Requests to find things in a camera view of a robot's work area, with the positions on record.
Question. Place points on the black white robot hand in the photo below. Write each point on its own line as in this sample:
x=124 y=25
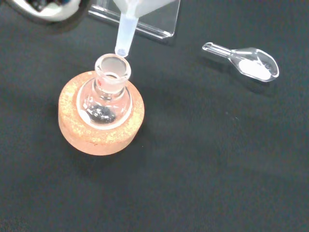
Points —
x=48 y=9

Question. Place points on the clear round-bottom flask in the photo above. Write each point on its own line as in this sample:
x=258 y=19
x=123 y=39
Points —
x=106 y=96

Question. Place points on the clear acrylic funnel stand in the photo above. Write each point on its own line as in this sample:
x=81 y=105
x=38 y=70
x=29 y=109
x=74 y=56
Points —
x=157 y=21

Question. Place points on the clear glass weighing funnel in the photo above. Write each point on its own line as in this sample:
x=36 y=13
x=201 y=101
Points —
x=251 y=65

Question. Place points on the black bench cloth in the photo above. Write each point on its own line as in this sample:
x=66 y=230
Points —
x=193 y=157

